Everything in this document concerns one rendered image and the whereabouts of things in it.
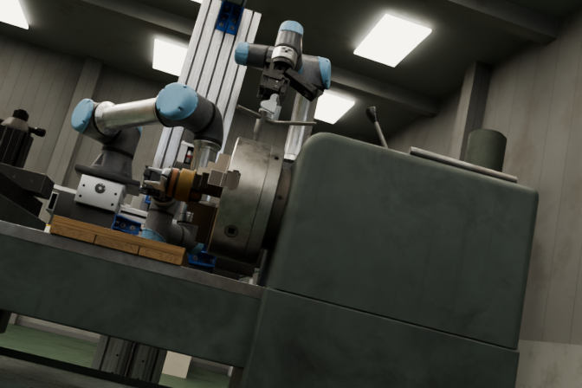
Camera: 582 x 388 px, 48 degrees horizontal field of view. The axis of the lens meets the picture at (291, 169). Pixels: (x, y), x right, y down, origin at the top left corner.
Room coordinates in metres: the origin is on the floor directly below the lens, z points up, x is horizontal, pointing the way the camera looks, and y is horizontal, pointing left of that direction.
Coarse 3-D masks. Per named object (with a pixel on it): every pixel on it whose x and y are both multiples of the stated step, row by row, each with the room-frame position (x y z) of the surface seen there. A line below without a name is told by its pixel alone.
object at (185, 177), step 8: (176, 168) 1.64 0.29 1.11; (168, 176) 1.62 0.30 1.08; (176, 176) 1.62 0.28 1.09; (184, 176) 1.62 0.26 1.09; (192, 176) 1.62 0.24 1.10; (168, 184) 1.62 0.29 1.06; (176, 184) 1.62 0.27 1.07; (184, 184) 1.62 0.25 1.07; (168, 192) 1.63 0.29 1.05; (176, 192) 1.63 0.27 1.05; (184, 192) 1.62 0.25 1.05; (192, 192) 1.63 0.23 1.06; (184, 200) 1.65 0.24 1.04
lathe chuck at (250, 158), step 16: (240, 144) 1.56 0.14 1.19; (256, 144) 1.58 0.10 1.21; (240, 160) 1.52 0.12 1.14; (256, 160) 1.53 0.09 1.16; (240, 176) 1.53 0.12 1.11; (256, 176) 1.52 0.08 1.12; (224, 192) 1.51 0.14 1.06; (240, 192) 1.51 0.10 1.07; (256, 192) 1.51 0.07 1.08; (224, 208) 1.52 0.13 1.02; (240, 208) 1.52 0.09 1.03; (256, 208) 1.52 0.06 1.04; (224, 224) 1.54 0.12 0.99; (240, 224) 1.54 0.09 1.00; (224, 240) 1.57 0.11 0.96; (240, 240) 1.56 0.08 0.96; (224, 256) 1.65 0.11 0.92; (240, 256) 1.62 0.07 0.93
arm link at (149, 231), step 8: (152, 216) 1.88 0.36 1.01; (160, 216) 1.88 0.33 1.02; (168, 216) 1.89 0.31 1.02; (152, 224) 1.88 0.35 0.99; (160, 224) 1.88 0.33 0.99; (168, 224) 1.90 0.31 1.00; (176, 224) 1.95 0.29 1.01; (144, 232) 1.89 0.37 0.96; (152, 232) 1.88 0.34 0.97; (160, 232) 1.89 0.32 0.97; (168, 232) 1.91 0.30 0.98; (176, 232) 1.93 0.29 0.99; (160, 240) 1.89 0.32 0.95; (168, 240) 1.92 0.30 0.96; (176, 240) 1.94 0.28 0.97
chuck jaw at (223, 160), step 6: (222, 156) 1.72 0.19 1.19; (228, 156) 1.72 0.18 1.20; (210, 162) 1.70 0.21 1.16; (222, 162) 1.70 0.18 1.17; (228, 162) 1.71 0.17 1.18; (198, 168) 1.67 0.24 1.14; (204, 168) 1.68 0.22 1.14; (210, 168) 1.68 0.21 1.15; (216, 168) 1.69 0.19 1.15; (222, 168) 1.69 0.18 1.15; (228, 168) 1.70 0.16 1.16; (198, 174) 1.66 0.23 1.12
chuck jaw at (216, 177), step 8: (200, 176) 1.60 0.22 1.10; (208, 176) 1.57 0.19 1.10; (216, 176) 1.53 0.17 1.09; (224, 176) 1.53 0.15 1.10; (232, 176) 1.52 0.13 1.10; (192, 184) 1.60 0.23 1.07; (200, 184) 1.57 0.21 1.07; (208, 184) 1.54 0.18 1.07; (216, 184) 1.53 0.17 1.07; (224, 184) 1.51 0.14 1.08; (232, 184) 1.52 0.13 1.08; (200, 192) 1.62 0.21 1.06; (208, 192) 1.60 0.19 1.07; (216, 192) 1.59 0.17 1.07
